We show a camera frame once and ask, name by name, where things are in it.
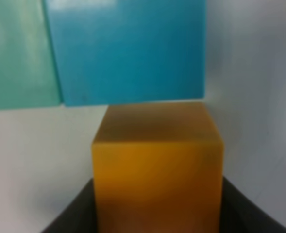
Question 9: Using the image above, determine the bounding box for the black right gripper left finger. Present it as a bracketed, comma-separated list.
[43, 179, 97, 233]

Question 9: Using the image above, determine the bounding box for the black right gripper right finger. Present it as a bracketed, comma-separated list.
[220, 178, 286, 233]

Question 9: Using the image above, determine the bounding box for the orange block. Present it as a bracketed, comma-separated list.
[92, 102, 224, 233]

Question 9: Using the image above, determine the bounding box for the green block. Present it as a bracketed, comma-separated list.
[0, 0, 62, 110]

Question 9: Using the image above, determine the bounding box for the blue block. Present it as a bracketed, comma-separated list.
[43, 0, 206, 107]

